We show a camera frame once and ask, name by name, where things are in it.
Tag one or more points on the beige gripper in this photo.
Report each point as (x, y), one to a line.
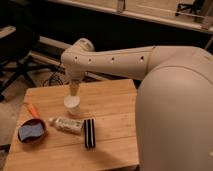
(74, 87)

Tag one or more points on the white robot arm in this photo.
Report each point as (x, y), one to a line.
(174, 102)

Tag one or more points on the white plastic bottle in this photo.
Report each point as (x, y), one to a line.
(66, 124)

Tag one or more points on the black striped brush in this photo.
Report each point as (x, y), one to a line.
(89, 134)

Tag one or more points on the wooden table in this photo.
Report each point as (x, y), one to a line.
(100, 137)

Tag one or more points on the black office chair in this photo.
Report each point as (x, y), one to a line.
(15, 57)

